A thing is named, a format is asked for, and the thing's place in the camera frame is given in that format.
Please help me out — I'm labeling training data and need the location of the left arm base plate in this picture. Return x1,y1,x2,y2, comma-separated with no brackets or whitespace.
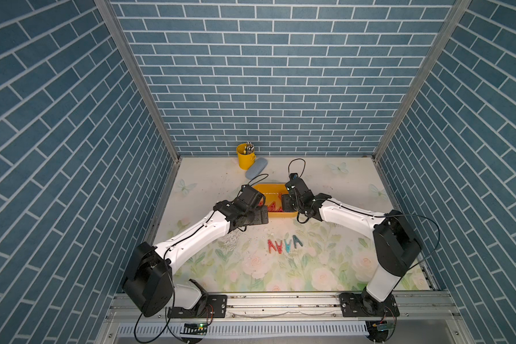
168,294,227,319

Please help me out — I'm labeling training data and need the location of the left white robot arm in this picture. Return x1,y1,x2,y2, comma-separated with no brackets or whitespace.
121,185,268,318

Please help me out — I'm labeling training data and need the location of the yellow storage box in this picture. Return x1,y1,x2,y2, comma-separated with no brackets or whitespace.
253,183,297,219

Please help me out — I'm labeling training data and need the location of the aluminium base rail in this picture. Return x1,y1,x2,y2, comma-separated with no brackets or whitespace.
97,290,473,343

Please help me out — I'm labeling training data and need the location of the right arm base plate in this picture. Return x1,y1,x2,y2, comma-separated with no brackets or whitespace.
338,290,400,318

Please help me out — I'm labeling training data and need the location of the red clothespin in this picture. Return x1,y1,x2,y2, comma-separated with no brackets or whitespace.
275,241,285,255
267,239,277,253

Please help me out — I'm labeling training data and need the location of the teal clothespin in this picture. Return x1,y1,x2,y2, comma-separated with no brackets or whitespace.
292,235,303,249

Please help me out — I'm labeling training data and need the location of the grey glasses case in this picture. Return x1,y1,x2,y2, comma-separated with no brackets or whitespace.
245,158,268,180

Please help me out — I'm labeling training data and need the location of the yellow pen cup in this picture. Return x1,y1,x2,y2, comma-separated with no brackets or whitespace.
236,142,256,171

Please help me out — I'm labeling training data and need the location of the light blue clothespin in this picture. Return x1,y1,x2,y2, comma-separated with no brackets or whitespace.
284,239,292,254

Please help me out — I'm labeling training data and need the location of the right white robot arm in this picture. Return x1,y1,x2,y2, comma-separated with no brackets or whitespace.
285,173,422,306

